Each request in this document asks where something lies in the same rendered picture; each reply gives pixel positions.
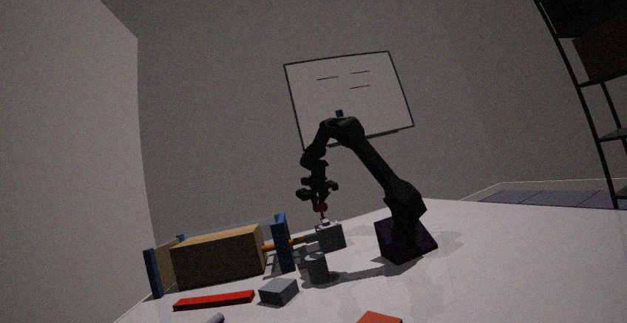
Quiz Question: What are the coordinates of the red flat bar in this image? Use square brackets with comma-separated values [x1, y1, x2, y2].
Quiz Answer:
[172, 290, 255, 311]

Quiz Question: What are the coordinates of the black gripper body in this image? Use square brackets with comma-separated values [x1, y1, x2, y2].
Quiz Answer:
[296, 175, 339, 201]

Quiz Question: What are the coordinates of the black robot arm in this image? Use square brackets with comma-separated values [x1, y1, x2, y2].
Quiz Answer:
[299, 116, 427, 242]

